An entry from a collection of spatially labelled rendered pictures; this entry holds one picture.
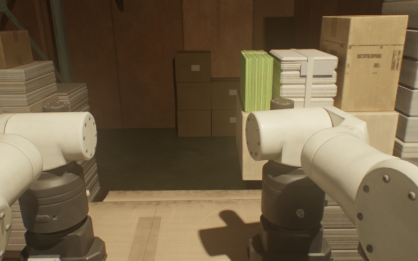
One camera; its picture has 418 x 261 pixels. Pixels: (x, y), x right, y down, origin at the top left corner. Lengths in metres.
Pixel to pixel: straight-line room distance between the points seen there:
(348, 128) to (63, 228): 0.38
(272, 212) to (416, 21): 0.77
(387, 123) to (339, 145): 0.73
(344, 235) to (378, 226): 0.95
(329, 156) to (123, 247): 0.46
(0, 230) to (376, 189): 0.25
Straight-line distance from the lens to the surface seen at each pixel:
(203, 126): 4.52
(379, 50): 1.06
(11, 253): 2.65
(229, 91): 4.42
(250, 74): 0.98
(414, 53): 1.11
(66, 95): 2.56
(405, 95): 1.14
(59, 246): 0.56
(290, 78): 1.00
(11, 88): 2.20
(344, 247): 1.23
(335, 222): 1.16
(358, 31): 1.03
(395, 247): 0.24
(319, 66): 1.01
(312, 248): 0.54
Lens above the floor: 1.51
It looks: 18 degrees down
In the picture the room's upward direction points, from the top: 1 degrees counter-clockwise
